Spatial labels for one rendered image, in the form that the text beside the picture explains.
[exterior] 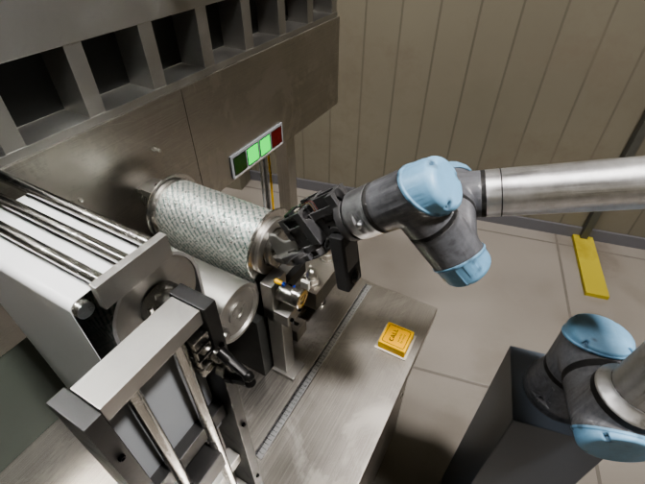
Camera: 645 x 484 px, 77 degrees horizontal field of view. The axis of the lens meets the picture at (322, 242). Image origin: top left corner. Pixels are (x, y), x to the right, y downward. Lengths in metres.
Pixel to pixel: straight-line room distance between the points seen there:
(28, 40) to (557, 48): 2.34
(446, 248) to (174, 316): 0.34
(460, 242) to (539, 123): 2.23
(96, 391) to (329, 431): 0.61
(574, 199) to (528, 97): 2.03
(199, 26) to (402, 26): 1.71
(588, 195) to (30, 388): 1.03
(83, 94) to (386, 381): 0.84
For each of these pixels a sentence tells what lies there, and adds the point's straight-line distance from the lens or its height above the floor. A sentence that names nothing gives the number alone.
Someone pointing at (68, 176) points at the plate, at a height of 1.38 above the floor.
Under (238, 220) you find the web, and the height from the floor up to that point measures 1.31.
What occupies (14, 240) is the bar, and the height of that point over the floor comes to 1.45.
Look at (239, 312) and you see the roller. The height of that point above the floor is 1.17.
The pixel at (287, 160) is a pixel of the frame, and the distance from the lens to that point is 1.73.
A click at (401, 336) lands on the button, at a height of 0.92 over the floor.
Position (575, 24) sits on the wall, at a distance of 2.61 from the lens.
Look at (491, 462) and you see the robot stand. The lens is 1.24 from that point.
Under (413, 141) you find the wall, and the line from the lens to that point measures 2.81.
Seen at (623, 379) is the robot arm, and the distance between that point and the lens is 0.83.
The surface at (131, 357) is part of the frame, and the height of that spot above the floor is 1.44.
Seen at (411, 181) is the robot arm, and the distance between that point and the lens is 0.51.
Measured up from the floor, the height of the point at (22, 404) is 1.01.
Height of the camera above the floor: 1.77
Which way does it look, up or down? 41 degrees down
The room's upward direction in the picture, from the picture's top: straight up
